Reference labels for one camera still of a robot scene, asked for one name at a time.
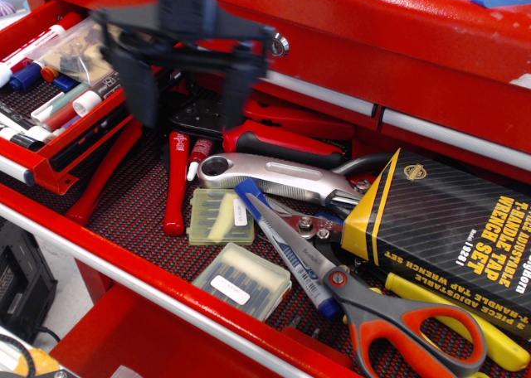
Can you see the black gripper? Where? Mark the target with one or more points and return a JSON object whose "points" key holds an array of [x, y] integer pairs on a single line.
{"points": [[134, 38]]}

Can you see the orange grey scissors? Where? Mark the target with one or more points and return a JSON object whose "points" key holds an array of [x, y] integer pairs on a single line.
{"points": [[372, 316]]}

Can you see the small red upper drawer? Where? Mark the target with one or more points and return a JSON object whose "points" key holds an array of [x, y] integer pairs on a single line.
{"points": [[50, 166]]}

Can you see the large red open drawer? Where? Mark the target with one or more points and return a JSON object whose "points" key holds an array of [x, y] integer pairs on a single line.
{"points": [[148, 315]]}

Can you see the small red threadlocker bottle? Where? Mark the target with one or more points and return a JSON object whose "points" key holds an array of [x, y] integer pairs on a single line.
{"points": [[201, 150]]}

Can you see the round silver chest lock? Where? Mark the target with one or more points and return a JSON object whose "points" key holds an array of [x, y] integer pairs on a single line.
{"points": [[278, 46]]}

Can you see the black Expo marker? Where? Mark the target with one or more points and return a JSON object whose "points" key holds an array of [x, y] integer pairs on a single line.
{"points": [[94, 96]]}

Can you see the clear bag of erasers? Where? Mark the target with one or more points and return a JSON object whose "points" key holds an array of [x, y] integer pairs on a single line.
{"points": [[76, 53]]}

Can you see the dark red marker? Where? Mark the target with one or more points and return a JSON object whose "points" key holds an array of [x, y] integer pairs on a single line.
{"points": [[59, 118]]}

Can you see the red white marker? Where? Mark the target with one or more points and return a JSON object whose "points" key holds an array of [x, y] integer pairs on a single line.
{"points": [[18, 59]]}

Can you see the green plastic bit case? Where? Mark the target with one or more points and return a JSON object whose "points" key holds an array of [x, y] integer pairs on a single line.
{"points": [[219, 217]]}

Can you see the orange capped marker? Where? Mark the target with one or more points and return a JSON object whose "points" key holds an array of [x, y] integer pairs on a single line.
{"points": [[49, 74]]}

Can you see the silver metal hand tool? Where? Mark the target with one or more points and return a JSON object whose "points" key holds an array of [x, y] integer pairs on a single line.
{"points": [[293, 180]]}

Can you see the green white marker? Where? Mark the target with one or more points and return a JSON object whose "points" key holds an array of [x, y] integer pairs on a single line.
{"points": [[51, 107]]}

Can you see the clear plastic bit case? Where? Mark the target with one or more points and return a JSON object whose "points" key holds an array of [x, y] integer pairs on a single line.
{"points": [[245, 281]]}

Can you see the blue capped white marker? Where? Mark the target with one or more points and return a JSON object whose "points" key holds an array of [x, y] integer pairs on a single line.
{"points": [[308, 281]]}

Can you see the red tool chest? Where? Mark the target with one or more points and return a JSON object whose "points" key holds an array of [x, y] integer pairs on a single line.
{"points": [[436, 76]]}

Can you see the black electronic box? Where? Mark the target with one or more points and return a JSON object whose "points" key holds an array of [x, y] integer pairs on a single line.
{"points": [[28, 287]]}

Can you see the yellow object at corner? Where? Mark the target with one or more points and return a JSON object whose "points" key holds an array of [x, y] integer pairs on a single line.
{"points": [[42, 362]]}

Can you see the black yellow tap wrench box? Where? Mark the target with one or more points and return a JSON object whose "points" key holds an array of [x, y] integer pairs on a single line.
{"points": [[456, 234]]}

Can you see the red black handled crimper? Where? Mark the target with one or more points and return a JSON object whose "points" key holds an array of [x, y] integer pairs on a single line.
{"points": [[292, 134]]}

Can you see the red handled long tool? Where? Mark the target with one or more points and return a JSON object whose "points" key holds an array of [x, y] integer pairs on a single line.
{"points": [[178, 151]]}

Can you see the yellow handled tin snips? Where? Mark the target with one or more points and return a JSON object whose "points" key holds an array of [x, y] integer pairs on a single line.
{"points": [[500, 348]]}

